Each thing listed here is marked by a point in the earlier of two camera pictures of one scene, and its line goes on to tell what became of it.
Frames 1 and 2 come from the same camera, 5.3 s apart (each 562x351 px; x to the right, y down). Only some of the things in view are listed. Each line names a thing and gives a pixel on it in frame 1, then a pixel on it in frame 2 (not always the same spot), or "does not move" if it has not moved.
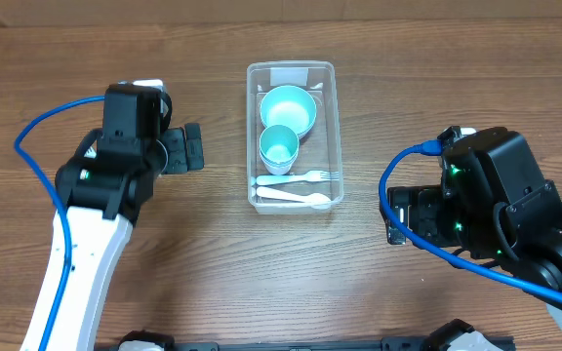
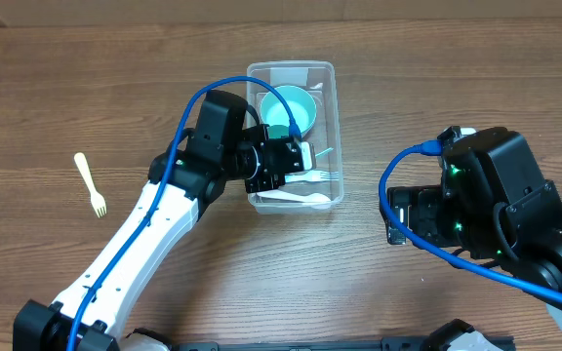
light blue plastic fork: x=314 y=175 does not move
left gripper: x=181 y=161 to x=267 y=180
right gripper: x=419 y=203 does not move
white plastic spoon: x=293 y=196 does not move
